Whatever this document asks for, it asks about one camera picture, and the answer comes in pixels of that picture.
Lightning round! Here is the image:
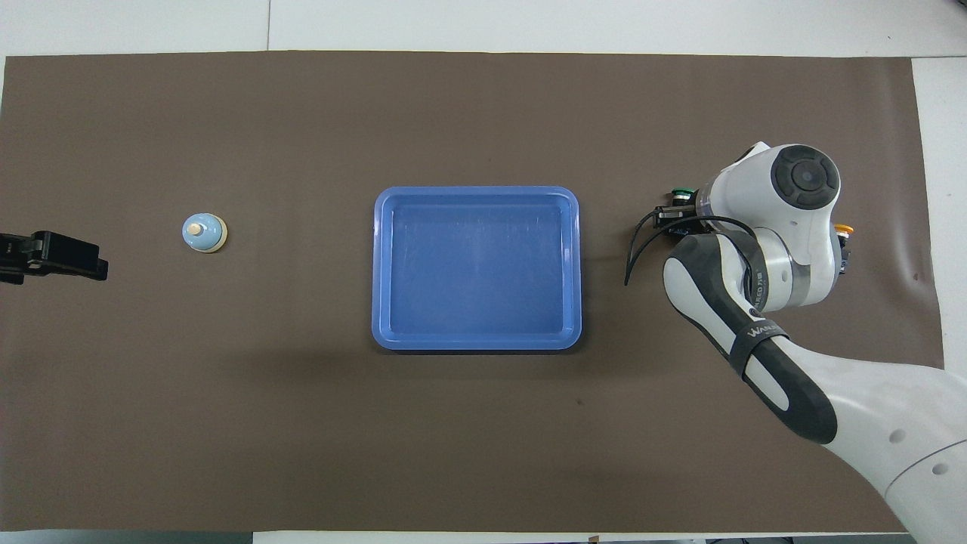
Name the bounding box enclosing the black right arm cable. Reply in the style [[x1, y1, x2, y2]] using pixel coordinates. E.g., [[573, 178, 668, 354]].
[[624, 210, 756, 286]]

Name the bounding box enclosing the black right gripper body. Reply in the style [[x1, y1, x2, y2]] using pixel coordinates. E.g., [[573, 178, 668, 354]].
[[653, 204, 708, 237]]

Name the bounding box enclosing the blue plastic tray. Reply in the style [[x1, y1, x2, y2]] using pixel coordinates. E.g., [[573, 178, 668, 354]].
[[371, 186, 582, 351]]

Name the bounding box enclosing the brown table mat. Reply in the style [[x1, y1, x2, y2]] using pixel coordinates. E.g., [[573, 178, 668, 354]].
[[0, 51, 945, 533]]

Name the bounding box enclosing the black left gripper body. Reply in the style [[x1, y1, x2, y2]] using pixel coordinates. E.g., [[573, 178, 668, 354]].
[[0, 230, 103, 286]]

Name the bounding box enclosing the light blue desk bell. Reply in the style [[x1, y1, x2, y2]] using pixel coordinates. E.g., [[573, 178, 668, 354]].
[[181, 213, 228, 254]]

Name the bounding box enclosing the green push button switch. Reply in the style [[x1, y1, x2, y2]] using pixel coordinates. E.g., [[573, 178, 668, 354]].
[[668, 186, 697, 236]]

